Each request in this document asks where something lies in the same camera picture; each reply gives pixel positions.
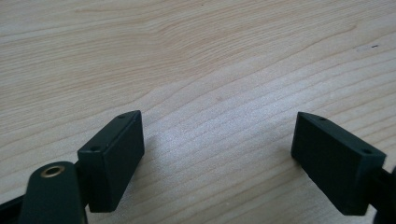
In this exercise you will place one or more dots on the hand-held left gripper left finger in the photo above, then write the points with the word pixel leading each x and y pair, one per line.
pixel 115 161

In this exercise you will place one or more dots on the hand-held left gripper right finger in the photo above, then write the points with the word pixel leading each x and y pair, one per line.
pixel 334 165

